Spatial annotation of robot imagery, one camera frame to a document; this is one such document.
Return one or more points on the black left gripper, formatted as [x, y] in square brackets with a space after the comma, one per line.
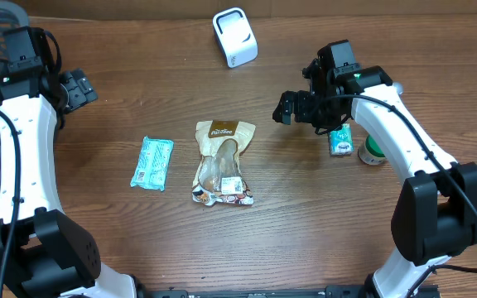
[79, 89]

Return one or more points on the green lid jar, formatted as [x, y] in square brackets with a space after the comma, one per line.
[370, 153]

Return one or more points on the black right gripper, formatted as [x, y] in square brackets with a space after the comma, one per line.
[303, 103]

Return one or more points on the white barcode scanner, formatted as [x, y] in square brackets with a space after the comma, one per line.
[235, 37]

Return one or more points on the brown white snack pouch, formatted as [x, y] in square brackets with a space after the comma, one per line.
[218, 178]

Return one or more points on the small teal tissue pack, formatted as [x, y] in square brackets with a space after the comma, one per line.
[341, 143]

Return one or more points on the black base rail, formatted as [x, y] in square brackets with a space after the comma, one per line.
[259, 294]

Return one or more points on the yellow liquid bottle grey cap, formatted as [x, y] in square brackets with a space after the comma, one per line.
[398, 86]

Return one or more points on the large teal wipes pack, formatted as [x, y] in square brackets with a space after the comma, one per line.
[152, 164]

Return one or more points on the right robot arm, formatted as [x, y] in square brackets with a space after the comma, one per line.
[435, 218]

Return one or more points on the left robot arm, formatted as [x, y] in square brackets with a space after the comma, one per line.
[43, 253]

